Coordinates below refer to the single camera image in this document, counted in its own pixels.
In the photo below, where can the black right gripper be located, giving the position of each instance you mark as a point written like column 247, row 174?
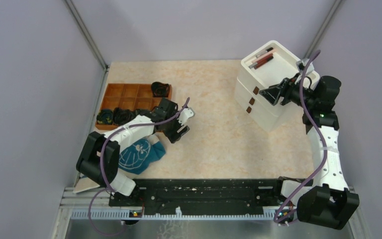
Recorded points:
column 284, row 88

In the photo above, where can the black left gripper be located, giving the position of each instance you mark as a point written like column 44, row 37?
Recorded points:
column 173, row 136

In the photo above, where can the white drawer organizer box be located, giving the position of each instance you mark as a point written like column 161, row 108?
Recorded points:
column 250, row 81

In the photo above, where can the red lip gloss tube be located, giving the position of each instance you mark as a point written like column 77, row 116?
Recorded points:
column 263, row 62

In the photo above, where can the clear glitter gloss tube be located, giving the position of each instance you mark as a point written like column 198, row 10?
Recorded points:
column 264, row 52

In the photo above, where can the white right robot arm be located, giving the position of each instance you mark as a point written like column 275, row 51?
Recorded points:
column 324, row 197

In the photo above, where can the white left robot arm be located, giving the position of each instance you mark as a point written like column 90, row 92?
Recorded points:
column 125, row 135

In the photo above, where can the black coiled band top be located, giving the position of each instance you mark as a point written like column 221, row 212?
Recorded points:
column 160, row 90

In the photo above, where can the black coiled band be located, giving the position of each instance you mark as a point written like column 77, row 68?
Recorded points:
column 121, row 116
column 136, row 113
column 105, row 117
column 160, row 90

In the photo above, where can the black coiled band right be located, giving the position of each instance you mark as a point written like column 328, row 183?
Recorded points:
column 136, row 113

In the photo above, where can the teal patterned cloth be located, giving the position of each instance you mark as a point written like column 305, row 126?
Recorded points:
column 134, row 159

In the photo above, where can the wooden compartment tray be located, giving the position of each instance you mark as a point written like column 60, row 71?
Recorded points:
column 128, row 96

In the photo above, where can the black coiled band middle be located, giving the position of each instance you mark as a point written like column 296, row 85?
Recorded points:
column 121, row 116

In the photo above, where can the black coiled band left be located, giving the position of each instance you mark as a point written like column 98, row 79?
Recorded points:
column 105, row 117

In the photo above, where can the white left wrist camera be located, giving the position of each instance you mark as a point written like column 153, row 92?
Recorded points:
column 186, row 115

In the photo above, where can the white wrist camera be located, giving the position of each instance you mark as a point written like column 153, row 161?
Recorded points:
column 302, row 65
column 186, row 115

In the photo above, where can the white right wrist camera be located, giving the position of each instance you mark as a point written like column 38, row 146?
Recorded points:
column 302, row 65

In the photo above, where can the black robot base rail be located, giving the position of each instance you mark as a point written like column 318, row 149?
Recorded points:
column 202, row 197

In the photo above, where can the grey slotted cable duct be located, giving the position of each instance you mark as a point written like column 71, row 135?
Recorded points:
column 179, row 214

